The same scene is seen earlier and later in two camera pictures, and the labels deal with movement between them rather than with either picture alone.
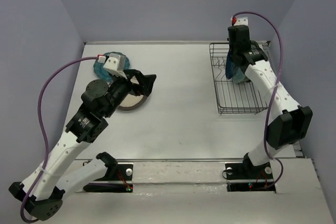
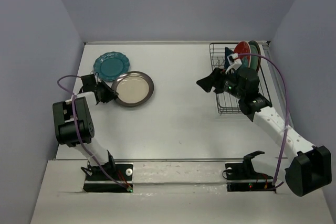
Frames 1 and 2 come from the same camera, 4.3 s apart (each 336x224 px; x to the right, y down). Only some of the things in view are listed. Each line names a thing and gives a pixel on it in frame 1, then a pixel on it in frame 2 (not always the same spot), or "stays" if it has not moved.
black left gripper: (146, 82) → (111, 94)
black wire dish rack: (232, 97) stays
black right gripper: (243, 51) → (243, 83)
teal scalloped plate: (102, 73) stays
